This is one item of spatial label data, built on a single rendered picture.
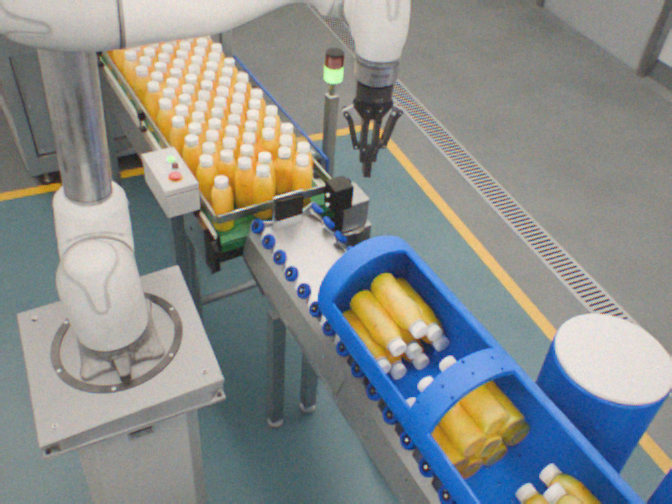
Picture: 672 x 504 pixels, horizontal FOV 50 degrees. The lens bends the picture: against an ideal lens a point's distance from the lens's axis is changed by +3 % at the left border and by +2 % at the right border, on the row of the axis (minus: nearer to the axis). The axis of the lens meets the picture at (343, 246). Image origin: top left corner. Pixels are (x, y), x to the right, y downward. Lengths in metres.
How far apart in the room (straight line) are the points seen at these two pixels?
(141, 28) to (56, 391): 0.83
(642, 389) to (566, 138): 2.95
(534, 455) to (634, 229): 2.53
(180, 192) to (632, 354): 1.28
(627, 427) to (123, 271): 1.22
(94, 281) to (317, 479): 1.45
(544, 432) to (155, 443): 0.92
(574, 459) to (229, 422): 1.56
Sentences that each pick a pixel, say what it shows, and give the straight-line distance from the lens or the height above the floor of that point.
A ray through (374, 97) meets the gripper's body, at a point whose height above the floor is 1.65.
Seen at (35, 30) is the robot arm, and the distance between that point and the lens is 1.26.
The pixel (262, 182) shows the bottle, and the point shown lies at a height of 1.05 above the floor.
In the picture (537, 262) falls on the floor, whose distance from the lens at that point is 3.67.
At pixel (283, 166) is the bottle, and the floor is 1.04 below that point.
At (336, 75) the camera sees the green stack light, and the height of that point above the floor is 1.19.
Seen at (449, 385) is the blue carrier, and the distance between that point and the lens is 1.49.
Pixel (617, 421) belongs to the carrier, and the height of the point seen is 0.97.
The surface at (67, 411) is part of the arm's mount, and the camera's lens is 1.67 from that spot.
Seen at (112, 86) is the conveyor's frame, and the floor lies 0.90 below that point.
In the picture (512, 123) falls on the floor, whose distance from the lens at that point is 4.67.
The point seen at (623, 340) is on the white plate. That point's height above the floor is 1.04.
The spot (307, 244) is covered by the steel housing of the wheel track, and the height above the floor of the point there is 0.93.
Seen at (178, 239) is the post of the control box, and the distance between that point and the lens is 2.32.
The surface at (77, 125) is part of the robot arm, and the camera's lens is 1.54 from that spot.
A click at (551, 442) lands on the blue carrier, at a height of 1.05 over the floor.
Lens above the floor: 2.38
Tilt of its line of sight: 42 degrees down
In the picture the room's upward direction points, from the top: 5 degrees clockwise
